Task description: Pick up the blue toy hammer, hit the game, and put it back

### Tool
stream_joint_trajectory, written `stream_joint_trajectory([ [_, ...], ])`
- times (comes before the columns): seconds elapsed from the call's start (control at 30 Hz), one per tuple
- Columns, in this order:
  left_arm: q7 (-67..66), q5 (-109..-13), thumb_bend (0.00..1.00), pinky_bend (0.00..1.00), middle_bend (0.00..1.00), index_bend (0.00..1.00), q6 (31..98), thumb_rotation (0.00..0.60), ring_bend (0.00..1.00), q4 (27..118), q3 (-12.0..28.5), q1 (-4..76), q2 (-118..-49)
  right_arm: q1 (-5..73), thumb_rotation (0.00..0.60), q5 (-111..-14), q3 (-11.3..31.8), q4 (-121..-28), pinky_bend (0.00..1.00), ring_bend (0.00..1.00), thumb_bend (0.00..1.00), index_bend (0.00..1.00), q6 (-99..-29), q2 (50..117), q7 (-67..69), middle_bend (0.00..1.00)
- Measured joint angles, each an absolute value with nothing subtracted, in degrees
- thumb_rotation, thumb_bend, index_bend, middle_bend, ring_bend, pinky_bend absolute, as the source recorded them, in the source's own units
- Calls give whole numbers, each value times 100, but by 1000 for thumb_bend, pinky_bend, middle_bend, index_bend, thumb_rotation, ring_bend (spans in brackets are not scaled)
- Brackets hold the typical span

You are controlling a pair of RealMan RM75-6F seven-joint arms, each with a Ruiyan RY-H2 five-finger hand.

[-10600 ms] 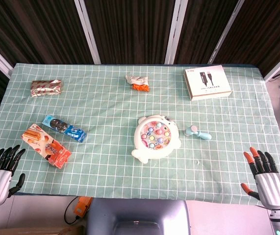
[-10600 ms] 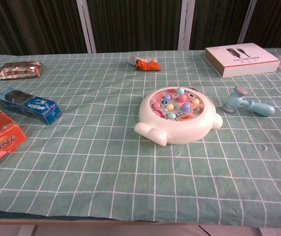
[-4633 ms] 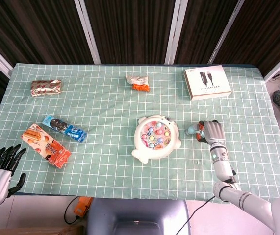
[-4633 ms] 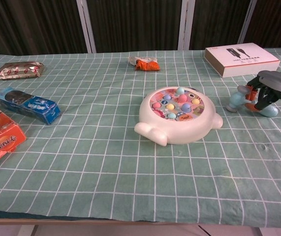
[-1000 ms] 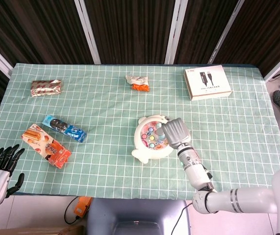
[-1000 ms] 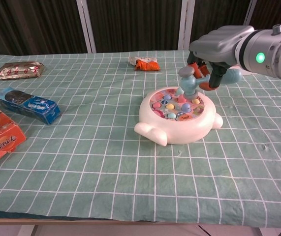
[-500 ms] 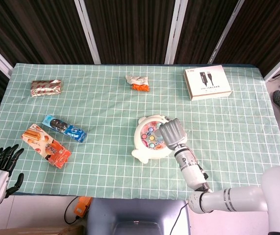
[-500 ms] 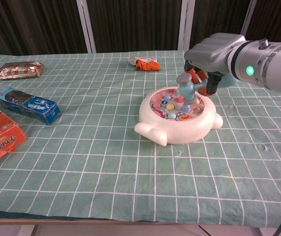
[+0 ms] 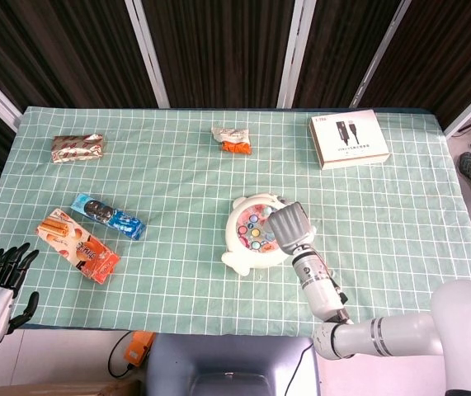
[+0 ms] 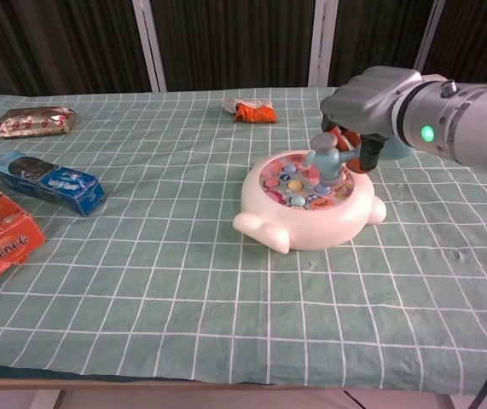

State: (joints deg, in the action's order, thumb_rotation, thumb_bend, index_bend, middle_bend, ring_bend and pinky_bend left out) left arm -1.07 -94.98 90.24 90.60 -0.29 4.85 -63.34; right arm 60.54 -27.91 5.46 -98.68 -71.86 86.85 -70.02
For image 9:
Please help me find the white fishing game toy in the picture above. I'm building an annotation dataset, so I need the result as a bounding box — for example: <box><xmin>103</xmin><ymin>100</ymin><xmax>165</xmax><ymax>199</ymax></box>
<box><xmin>220</xmin><ymin>192</ymin><xmax>305</xmax><ymax>277</ymax></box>

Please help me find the silver red snack bag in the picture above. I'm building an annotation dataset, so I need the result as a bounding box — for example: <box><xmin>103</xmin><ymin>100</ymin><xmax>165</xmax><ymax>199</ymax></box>
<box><xmin>51</xmin><ymin>133</ymin><xmax>106</xmax><ymax>165</ymax></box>

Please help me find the orange device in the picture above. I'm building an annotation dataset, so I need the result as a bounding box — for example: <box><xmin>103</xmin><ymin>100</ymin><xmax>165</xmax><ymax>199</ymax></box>
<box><xmin>122</xmin><ymin>330</ymin><xmax>157</xmax><ymax>368</ymax></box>

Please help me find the orange egg roll box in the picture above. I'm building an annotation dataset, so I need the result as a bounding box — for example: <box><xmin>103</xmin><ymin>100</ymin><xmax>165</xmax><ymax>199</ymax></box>
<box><xmin>35</xmin><ymin>208</ymin><xmax>121</xmax><ymax>285</ymax></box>

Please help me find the blue cookie box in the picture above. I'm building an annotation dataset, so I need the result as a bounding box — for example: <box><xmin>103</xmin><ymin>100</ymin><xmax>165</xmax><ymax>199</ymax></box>
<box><xmin>70</xmin><ymin>193</ymin><xmax>148</xmax><ymax>241</ymax></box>

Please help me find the green checked tablecloth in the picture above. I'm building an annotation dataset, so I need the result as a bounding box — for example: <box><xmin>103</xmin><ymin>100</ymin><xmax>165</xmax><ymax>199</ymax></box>
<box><xmin>0</xmin><ymin>106</ymin><xmax>471</xmax><ymax>346</ymax></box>

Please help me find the grey blue robot torso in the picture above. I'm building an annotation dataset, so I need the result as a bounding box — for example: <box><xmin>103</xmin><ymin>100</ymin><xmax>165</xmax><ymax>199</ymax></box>
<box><xmin>144</xmin><ymin>332</ymin><xmax>323</xmax><ymax>396</ymax></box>

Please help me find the white cable product box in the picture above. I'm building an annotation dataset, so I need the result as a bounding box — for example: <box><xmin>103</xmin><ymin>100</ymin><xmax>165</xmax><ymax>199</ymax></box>
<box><xmin>309</xmin><ymin>109</ymin><xmax>391</xmax><ymax>172</ymax></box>

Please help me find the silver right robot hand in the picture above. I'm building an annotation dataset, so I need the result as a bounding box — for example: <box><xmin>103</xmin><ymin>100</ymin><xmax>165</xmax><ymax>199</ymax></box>
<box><xmin>267</xmin><ymin>200</ymin><xmax>318</xmax><ymax>256</ymax></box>

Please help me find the white orange snack packet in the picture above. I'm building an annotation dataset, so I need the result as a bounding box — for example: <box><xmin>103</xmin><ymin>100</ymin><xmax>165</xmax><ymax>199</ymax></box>
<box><xmin>210</xmin><ymin>125</ymin><xmax>252</xmax><ymax>156</ymax></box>

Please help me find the black power cable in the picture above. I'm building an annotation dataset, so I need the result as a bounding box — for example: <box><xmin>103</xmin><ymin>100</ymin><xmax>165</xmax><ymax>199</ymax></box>
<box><xmin>107</xmin><ymin>332</ymin><xmax>135</xmax><ymax>379</ymax></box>

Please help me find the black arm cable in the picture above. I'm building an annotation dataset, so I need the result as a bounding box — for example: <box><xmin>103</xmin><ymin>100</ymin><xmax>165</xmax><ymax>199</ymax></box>
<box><xmin>283</xmin><ymin>341</ymin><xmax>315</xmax><ymax>396</ymax></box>

